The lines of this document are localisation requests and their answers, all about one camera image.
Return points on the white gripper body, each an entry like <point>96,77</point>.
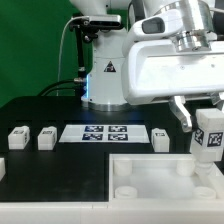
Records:
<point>154,69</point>

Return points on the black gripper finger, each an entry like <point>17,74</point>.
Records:
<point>218,100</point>
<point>177,106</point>

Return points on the black camera on mount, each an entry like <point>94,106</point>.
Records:
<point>101,22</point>

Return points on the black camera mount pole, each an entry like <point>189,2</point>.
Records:
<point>80,56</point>

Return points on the white square tabletop part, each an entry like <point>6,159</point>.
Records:
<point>163,177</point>

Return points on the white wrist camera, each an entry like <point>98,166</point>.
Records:
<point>160,26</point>

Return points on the white obstacle fence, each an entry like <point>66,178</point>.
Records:
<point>116,212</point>

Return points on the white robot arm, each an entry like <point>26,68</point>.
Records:
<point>203,23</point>

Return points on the white sheet with tags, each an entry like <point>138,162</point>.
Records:
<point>104,134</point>

